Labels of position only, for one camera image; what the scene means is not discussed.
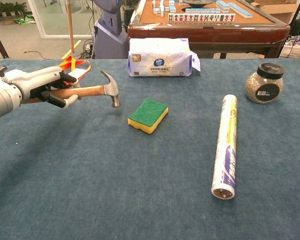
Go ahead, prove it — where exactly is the left grey five-finger robot hand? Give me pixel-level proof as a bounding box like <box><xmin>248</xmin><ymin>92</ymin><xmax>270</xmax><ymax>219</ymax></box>
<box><xmin>4</xmin><ymin>65</ymin><xmax>82</xmax><ymax>109</ymax></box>

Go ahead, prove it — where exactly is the wooden handle claw hammer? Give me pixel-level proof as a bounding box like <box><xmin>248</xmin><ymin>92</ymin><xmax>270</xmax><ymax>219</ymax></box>
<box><xmin>21</xmin><ymin>70</ymin><xmax>121</xmax><ymax>108</ymax></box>

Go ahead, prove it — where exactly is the green yellow scrub sponge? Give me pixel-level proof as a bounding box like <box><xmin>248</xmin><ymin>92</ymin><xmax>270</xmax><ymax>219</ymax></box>
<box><xmin>127</xmin><ymin>97</ymin><xmax>169</xmax><ymax>135</ymax></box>

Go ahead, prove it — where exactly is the white framed glass partition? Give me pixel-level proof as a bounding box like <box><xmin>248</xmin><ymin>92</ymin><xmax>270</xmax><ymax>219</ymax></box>
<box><xmin>27</xmin><ymin>0</ymin><xmax>95</xmax><ymax>40</ymax></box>

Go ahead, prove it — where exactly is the wooden pole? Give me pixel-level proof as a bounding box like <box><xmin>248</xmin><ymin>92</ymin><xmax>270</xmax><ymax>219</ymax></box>
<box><xmin>65</xmin><ymin>0</ymin><xmax>75</xmax><ymax>53</ymax></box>

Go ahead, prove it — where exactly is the row of potted plants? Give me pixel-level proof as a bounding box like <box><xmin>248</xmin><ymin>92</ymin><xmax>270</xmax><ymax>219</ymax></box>
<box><xmin>0</xmin><ymin>1</ymin><xmax>28</xmax><ymax>18</ymax></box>

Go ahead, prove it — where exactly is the white tissue pack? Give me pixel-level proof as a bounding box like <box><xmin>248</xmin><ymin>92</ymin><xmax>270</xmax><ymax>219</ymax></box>
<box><xmin>127</xmin><ymin>37</ymin><xmax>201</xmax><ymax>78</ymax></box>

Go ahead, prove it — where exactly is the blue felt table mat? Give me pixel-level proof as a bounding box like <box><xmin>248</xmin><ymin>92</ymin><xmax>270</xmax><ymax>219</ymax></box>
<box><xmin>0</xmin><ymin>58</ymin><xmax>300</xmax><ymax>240</ymax></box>

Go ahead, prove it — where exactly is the row of face-up mahjong tiles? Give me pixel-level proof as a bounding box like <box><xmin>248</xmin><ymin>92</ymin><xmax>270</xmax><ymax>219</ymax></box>
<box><xmin>167</xmin><ymin>13</ymin><xmax>237</xmax><ymax>23</ymax></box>

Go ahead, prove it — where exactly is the brown mahjong table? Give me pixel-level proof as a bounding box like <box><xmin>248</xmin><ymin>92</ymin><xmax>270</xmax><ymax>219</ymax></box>
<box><xmin>127</xmin><ymin>0</ymin><xmax>291</xmax><ymax>60</ymax></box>

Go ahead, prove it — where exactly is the cling film roll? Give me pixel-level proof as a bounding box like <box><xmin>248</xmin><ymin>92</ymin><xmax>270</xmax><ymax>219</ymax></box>
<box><xmin>210</xmin><ymin>94</ymin><xmax>238</xmax><ymax>202</ymax></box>

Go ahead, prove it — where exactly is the round jar with black lid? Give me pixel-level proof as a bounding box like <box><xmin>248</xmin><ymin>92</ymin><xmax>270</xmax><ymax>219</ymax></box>
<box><xmin>245</xmin><ymin>62</ymin><xmax>286</xmax><ymax>104</ymax></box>

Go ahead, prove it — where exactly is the cardboard box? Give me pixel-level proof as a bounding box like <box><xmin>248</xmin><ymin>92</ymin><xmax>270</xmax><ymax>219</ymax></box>
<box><xmin>258</xmin><ymin>0</ymin><xmax>300</xmax><ymax>25</ymax></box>

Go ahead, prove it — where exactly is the white plastic basket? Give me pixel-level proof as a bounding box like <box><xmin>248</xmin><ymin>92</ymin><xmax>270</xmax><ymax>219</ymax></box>
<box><xmin>279</xmin><ymin>41</ymin><xmax>300</xmax><ymax>59</ymax></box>

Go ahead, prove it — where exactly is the orange lanyard with white badge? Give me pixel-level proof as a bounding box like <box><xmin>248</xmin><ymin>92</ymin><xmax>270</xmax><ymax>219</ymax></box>
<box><xmin>57</xmin><ymin>55</ymin><xmax>92</xmax><ymax>88</ymax></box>

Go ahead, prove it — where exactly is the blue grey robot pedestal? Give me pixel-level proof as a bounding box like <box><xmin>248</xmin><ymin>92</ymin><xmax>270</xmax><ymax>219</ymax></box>
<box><xmin>91</xmin><ymin>0</ymin><xmax>130</xmax><ymax>60</ymax></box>

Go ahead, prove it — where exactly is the blue-backed mahjong tile wall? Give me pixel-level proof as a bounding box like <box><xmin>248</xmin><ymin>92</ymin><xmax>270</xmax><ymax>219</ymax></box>
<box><xmin>216</xmin><ymin>0</ymin><xmax>254</xmax><ymax>19</ymax></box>

